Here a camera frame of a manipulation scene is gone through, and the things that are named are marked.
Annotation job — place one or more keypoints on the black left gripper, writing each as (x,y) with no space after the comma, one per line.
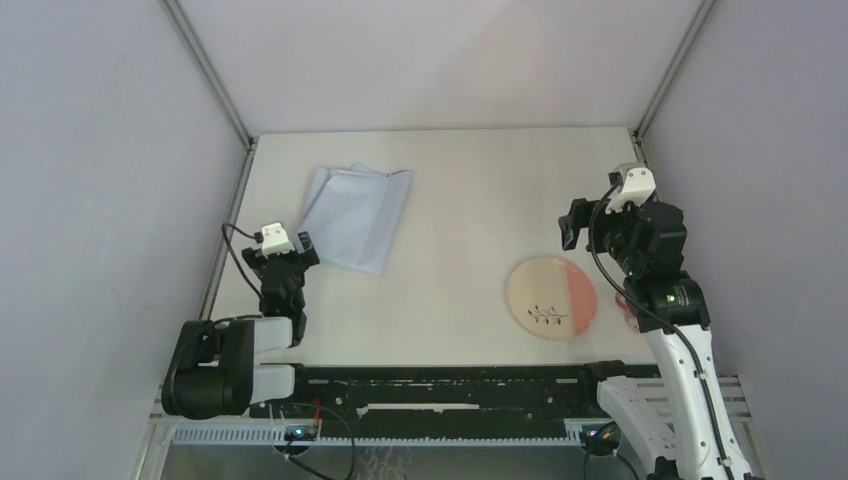
(254,258)

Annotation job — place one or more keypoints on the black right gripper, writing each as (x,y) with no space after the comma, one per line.
(578,216)

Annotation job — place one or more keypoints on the white checked tablecloth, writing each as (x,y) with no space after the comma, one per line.
(352,215)

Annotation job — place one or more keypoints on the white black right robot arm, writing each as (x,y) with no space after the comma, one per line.
(698,442)

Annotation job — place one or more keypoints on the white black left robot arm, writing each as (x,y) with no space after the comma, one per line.
(214,369)

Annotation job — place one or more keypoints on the cream pink branch plate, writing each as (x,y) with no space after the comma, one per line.
(551,298)

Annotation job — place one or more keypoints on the pink patterned mug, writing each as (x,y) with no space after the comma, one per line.
(629,317)

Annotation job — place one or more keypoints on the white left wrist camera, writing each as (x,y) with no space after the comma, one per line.
(275,240)

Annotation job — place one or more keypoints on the white slotted cable duct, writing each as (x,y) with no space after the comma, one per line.
(266,435)

